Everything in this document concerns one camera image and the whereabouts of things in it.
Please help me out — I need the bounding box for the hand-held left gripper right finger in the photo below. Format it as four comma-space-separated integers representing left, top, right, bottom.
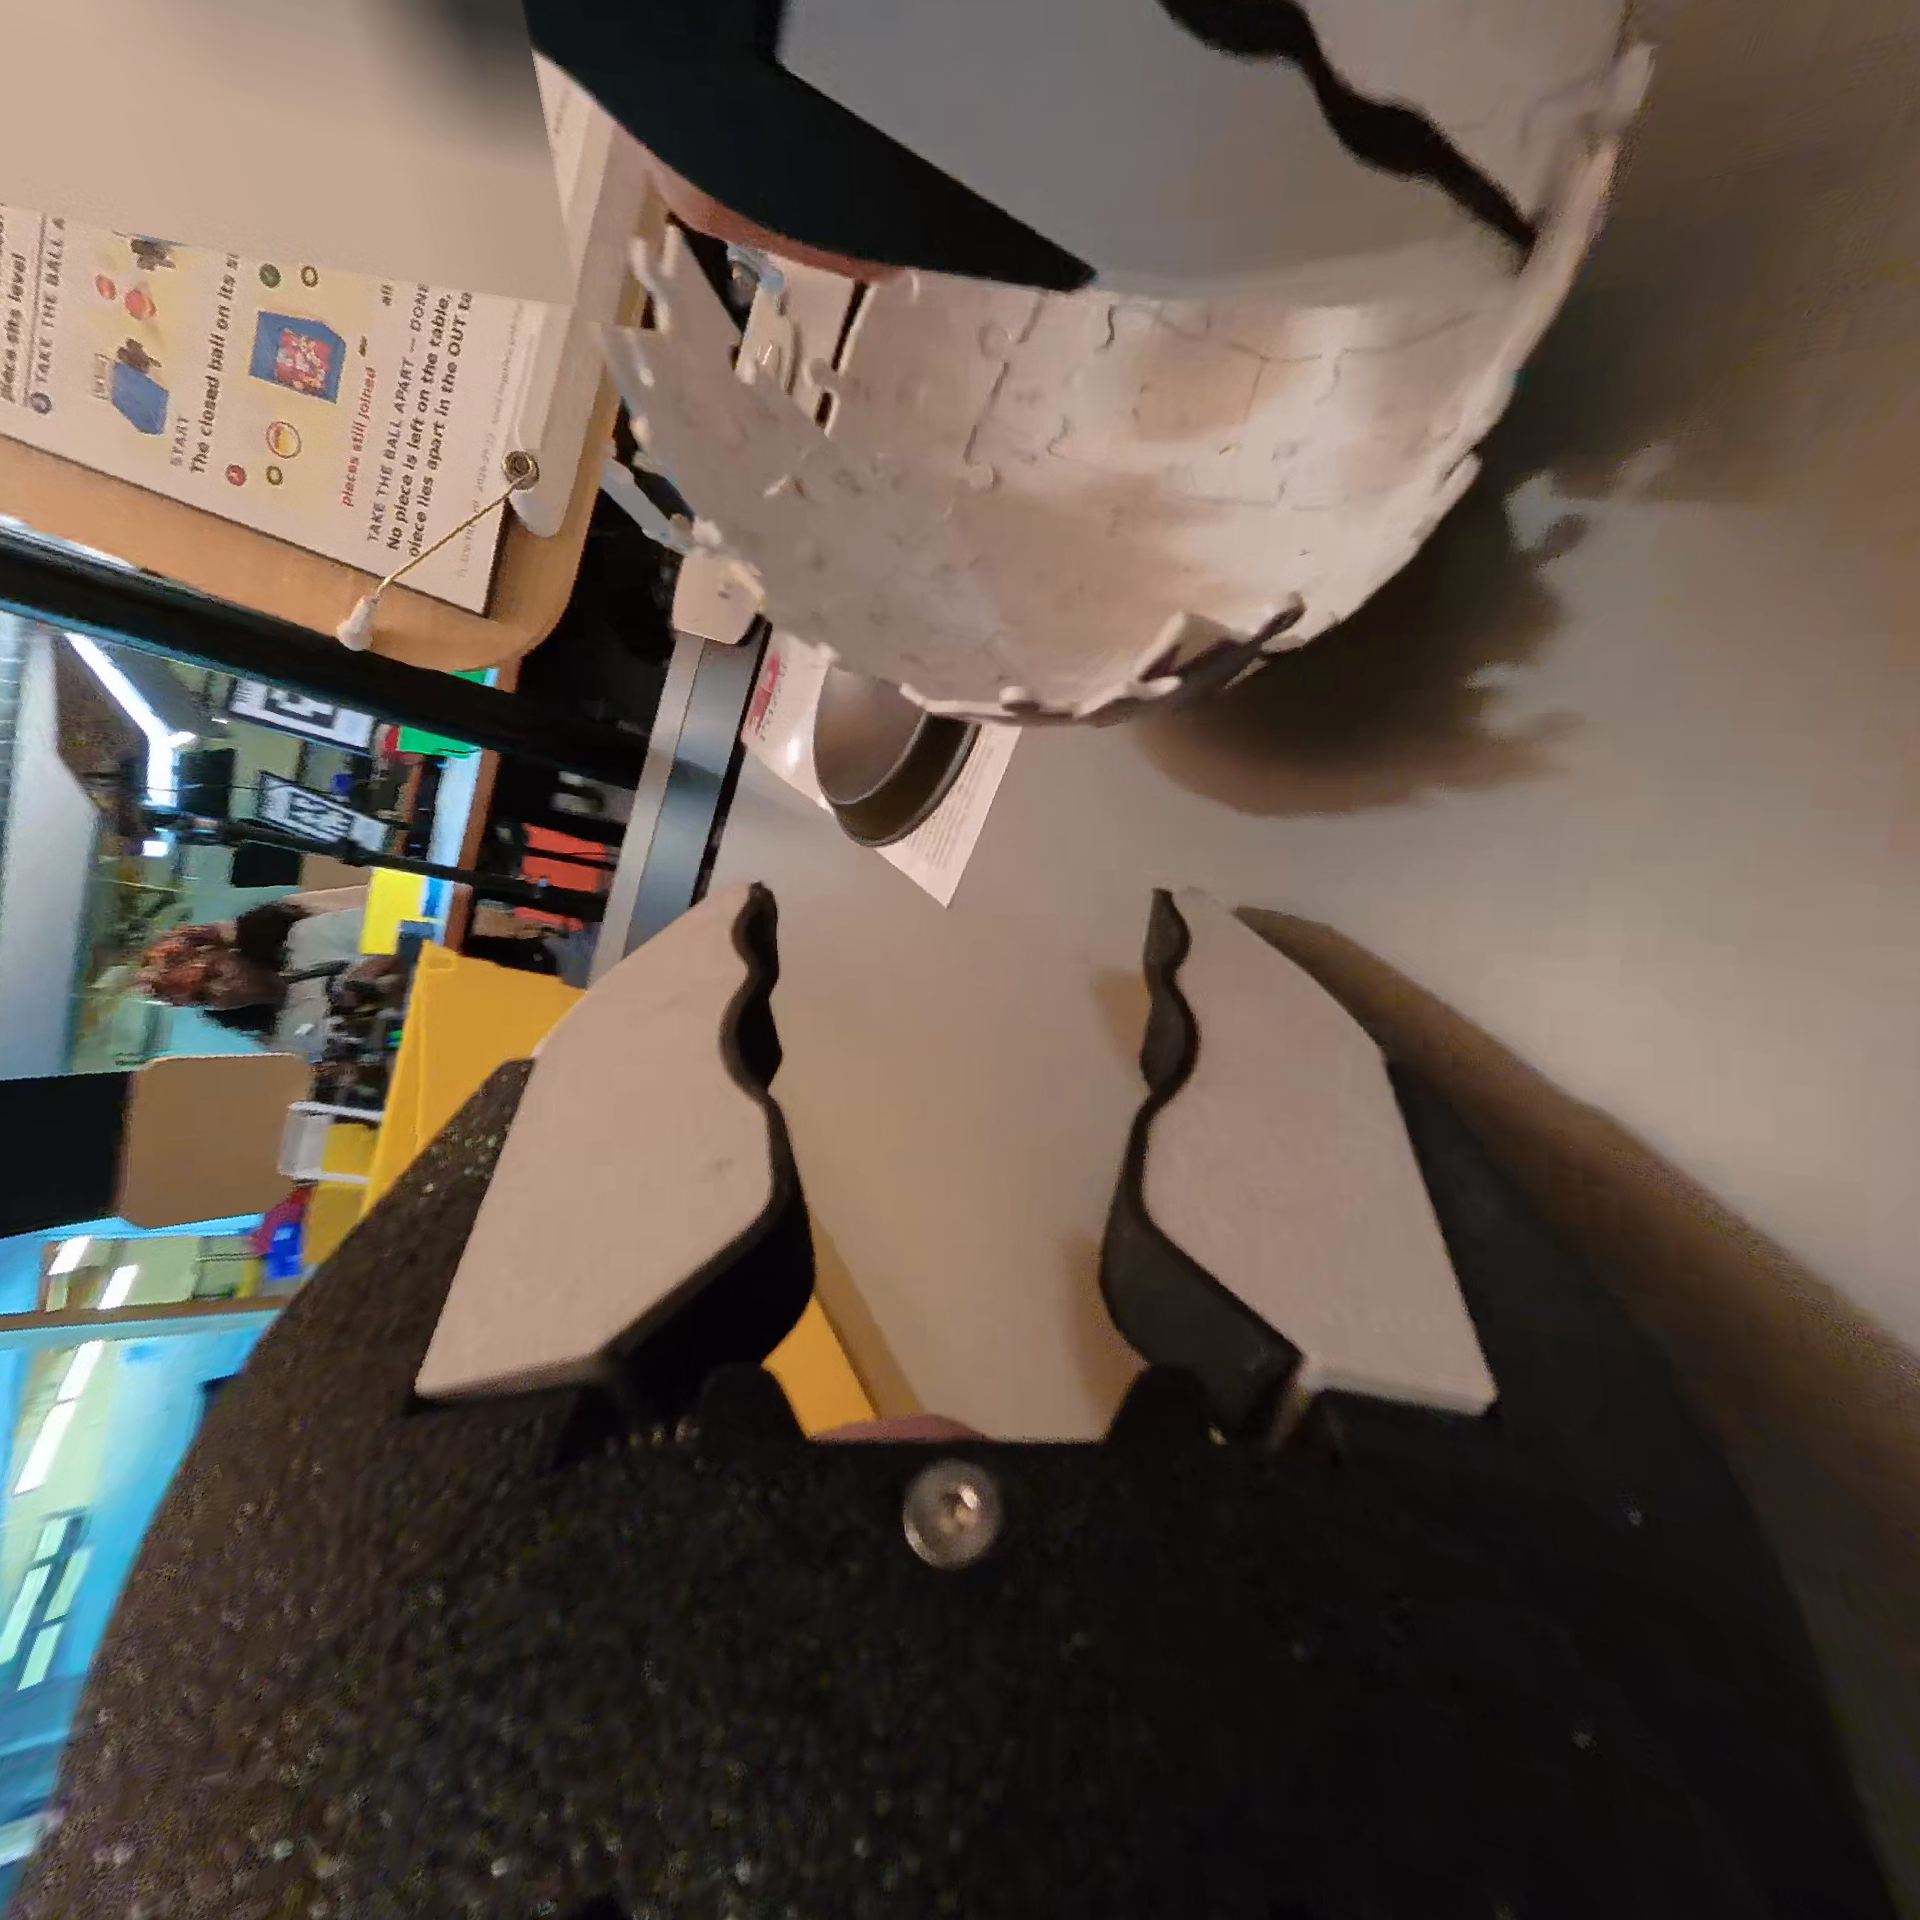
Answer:
1103, 885, 1502, 1452

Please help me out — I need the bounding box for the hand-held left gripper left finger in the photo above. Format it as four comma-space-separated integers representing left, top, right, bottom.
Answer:
412, 883, 817, 1404

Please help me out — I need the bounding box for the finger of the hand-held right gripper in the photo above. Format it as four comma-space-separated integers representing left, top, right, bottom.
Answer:
776, 0, 1541, 291

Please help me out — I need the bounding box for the partly built puzzle ball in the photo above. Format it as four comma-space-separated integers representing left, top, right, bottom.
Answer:
601, 0, 1656, 731

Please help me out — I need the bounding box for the yellow plastic bin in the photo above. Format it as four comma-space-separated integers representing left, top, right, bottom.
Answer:
360, 866, 889, 1442

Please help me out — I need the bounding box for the white clipboard stand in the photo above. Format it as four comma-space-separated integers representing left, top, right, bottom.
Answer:
502, 293, 774, 650

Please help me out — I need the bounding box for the white paper sheet red mark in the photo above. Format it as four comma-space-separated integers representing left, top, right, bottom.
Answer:
738, 631, 1027, 912

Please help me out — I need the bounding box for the grey metal bowl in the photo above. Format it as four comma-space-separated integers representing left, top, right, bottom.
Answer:
811, 660, 981, 852

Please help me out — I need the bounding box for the printed instruction sheet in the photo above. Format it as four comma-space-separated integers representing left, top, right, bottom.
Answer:
0, 203, 581, 619

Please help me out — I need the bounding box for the black pole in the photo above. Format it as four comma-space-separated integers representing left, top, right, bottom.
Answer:
0, 525, 662, 782

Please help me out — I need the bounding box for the grey metal rail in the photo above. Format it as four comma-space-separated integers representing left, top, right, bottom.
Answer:
607, 631, 753, 978

